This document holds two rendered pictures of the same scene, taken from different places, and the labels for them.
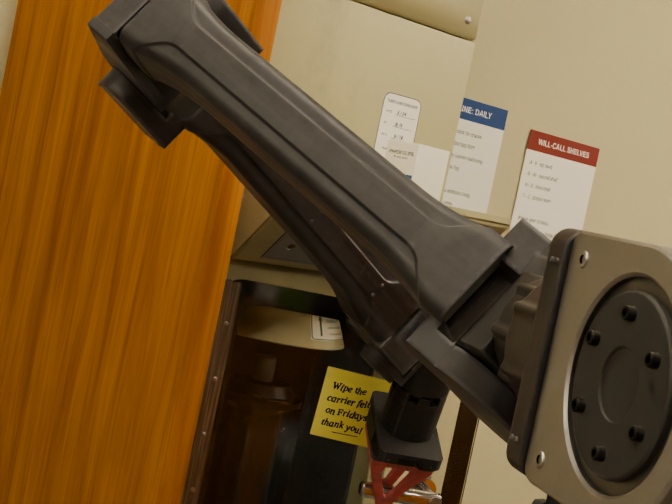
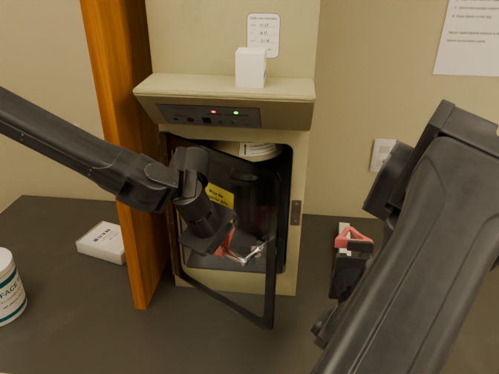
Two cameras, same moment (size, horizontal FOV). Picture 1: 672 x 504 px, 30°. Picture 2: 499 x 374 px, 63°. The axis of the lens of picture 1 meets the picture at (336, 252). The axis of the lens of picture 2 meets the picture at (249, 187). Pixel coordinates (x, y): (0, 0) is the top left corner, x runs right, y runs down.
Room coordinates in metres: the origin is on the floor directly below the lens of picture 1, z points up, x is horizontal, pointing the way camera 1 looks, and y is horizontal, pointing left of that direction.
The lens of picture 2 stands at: (0.92, -0.62, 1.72)
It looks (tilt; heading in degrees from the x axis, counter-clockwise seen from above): 30 degrees down; 48
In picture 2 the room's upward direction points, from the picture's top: 1 degrees clockwise
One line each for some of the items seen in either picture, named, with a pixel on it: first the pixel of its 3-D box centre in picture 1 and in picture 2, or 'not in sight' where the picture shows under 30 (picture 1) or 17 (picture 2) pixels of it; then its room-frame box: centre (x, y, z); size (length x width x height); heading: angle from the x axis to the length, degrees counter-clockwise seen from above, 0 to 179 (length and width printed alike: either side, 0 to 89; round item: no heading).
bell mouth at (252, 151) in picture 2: not in sight; (246, 135); (1.52, 0.06, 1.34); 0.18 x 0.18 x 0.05
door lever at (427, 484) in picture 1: (399, 491); (235, 250); (1.33, -0.12, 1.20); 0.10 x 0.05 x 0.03; 100
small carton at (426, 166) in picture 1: (413, 171); (250, 67); (1.41, -0.07, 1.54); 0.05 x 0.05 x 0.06; 42
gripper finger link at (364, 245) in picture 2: not in sight; (350, 246); (1.48, -0.29, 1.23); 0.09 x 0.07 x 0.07; 42
